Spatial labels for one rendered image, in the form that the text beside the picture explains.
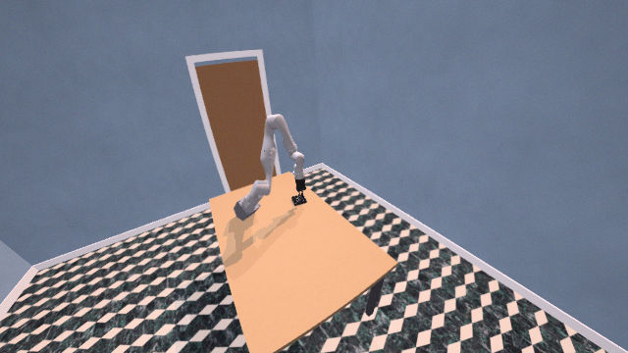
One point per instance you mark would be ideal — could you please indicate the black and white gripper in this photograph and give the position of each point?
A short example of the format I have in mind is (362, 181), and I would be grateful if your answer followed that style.
(300, 182)

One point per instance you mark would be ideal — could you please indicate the black knob box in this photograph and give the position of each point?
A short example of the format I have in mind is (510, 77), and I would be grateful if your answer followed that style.
(298, 199)

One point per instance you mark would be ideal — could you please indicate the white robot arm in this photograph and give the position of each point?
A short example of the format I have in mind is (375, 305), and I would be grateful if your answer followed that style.
(268, 156)

